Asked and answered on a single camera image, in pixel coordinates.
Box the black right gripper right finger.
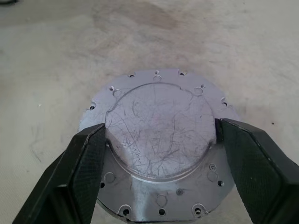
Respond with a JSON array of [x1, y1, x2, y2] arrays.
[[214, 117, 299, 224]]

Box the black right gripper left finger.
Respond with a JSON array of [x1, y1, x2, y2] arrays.
[[13, 123, 107, 224]]

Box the grey round motor lid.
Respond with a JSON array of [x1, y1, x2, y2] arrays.
[[79, 67, 241, 222]]

